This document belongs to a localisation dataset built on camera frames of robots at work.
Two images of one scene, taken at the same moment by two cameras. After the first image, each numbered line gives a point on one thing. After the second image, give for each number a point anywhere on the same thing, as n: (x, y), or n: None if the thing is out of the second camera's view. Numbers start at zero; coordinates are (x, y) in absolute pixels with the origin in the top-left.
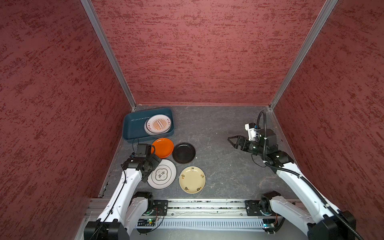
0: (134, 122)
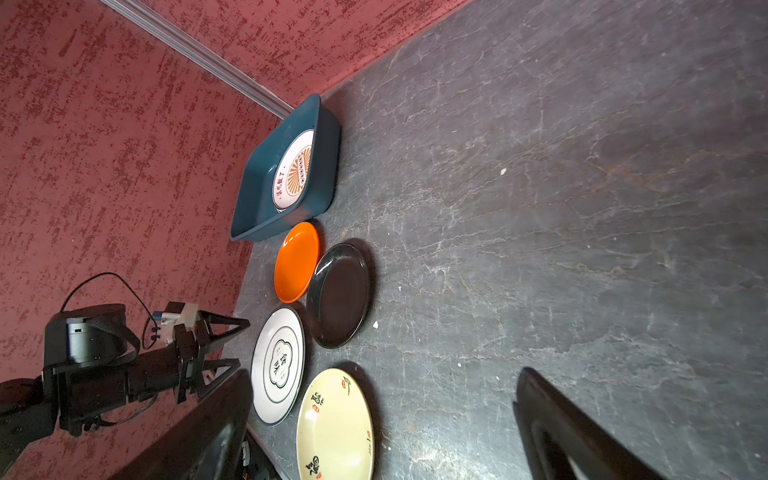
0: (255, 216)
